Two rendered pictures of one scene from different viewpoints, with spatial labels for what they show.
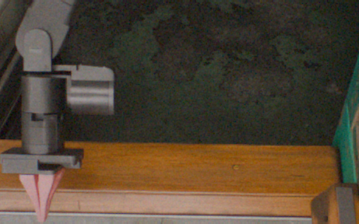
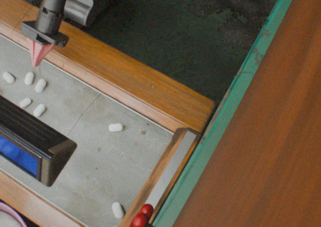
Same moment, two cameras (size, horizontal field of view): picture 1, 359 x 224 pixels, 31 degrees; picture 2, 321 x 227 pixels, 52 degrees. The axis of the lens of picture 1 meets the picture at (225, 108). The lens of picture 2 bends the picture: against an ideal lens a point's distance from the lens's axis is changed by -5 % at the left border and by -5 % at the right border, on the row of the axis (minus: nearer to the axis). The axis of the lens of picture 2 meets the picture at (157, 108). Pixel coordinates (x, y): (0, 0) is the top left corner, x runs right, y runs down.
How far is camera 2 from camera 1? 29 cm
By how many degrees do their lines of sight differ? 20
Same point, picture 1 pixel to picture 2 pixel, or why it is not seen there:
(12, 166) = (25, 31)
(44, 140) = (44, 24)
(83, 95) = (71, 8)
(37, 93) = not seen: outside the picture
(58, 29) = not seen: outside the picture
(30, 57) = not seen: outside the picture
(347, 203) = (187, 143)
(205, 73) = (214, 18)
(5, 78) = not seen: outside the picture
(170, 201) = (108, 86)
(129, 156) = (101, 51)
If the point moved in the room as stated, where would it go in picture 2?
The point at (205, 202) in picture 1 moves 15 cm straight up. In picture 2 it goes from (125, 97) to (120, 72)
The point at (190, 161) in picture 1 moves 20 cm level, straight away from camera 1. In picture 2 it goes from (130, 70) to (163, 11)
